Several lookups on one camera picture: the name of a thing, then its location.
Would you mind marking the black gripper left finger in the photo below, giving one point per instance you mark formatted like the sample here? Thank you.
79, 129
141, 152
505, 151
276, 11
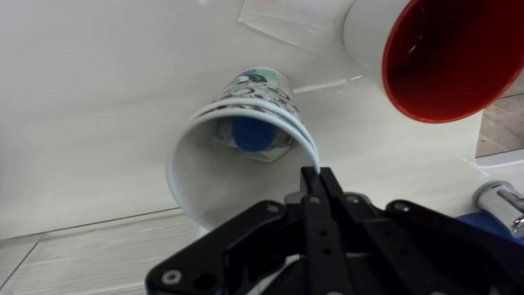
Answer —
263, 246

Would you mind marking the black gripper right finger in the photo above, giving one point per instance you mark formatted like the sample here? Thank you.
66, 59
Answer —
415, 251

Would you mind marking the paper cup holding blue lid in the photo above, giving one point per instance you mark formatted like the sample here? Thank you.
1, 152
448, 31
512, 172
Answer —
214, 180

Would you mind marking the blue sponge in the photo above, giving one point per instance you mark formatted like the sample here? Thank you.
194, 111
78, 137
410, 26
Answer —
489, 223

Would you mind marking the small chrome cylinder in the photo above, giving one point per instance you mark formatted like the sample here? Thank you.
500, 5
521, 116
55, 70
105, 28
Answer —
500, 205

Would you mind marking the blue lid with crumpled wrapper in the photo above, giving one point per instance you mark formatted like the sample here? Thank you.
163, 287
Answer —
254, 133

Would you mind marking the white mug with red inside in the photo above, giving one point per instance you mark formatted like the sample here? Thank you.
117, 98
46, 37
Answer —
436, 59

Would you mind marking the thin white paper sheet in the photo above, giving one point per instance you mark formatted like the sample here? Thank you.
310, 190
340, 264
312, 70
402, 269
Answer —
295, 21

